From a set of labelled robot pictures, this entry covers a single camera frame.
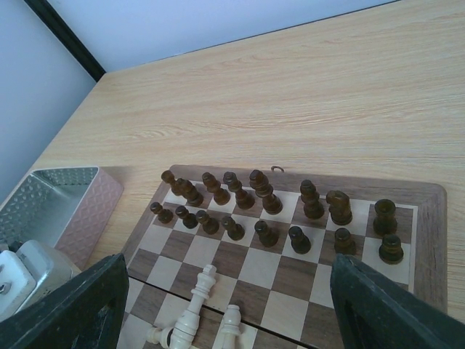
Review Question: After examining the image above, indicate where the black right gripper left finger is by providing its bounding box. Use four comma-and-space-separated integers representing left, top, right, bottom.
1, 253, 129, 348

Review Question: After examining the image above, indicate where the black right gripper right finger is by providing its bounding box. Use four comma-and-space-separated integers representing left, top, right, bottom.
330, 254, 464, 348

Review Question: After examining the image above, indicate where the white bishop chess piece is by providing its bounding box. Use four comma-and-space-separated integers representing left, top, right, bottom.
214, 305, 241, 349

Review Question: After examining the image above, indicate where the white king chess piece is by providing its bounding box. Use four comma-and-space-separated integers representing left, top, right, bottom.
169, 265, 217, 348

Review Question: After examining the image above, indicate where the dark pawn chess piece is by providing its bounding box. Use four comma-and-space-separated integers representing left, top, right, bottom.
150, 201, 173, 224

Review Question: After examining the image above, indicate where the wooden chess board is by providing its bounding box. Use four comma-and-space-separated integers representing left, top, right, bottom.
118, 165, 448, 348

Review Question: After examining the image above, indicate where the dark knight chess piece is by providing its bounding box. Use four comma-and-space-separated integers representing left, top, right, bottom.
176, 178, 203, 207

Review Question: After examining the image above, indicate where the dark rook chess piece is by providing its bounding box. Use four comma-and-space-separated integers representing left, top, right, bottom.
161, 169, 182, 196

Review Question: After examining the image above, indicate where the silver embossed metal tray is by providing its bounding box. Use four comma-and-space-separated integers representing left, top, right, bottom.
1, 167, 124, 268

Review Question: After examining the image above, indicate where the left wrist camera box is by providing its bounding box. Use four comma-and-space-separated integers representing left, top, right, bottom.
1, 240, 81, 321

